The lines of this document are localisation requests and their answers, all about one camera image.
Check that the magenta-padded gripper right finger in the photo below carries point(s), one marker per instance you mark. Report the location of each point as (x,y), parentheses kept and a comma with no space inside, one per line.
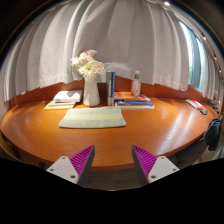
(156,168)

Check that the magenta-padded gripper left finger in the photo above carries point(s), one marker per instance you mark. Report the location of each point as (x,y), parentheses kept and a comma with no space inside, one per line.
(68,168)

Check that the pale green towel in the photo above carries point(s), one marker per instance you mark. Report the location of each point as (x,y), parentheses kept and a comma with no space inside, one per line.
(93,118)

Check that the yellow lying book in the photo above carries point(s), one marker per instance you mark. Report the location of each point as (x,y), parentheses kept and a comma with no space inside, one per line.
(58,107)

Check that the thin grey lying book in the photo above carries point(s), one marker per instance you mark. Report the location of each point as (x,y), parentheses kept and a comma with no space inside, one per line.
(60,103)

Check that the dark jacket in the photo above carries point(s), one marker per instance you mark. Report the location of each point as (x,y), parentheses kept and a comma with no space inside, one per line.
(213,133)

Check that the blue lying book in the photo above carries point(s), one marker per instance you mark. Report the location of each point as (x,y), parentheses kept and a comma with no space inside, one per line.
(135,103)

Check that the small dark object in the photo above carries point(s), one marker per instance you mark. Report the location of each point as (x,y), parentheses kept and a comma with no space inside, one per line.
(204,111)

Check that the red flat book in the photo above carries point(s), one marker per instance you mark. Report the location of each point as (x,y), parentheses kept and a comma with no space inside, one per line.
(195,104)

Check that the white ceramic vase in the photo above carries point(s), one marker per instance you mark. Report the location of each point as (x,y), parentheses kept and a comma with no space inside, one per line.
(91,95)

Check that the orange lying book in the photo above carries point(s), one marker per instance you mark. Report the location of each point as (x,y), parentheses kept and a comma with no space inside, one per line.
(128,96)

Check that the clear plastic bottle green cap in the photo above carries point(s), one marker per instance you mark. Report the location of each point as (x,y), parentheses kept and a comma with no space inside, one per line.
(136,86)

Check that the blue standing book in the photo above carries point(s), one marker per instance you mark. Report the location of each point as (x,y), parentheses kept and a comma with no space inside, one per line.
(113,88)

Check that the white and pink flowers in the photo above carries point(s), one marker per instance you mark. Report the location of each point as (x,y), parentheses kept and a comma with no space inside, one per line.
(88,65)

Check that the window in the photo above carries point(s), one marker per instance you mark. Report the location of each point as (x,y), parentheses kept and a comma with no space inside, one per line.
(195,60)

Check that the white curtain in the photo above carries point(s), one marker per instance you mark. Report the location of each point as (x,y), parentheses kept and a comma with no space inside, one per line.
(126,36)

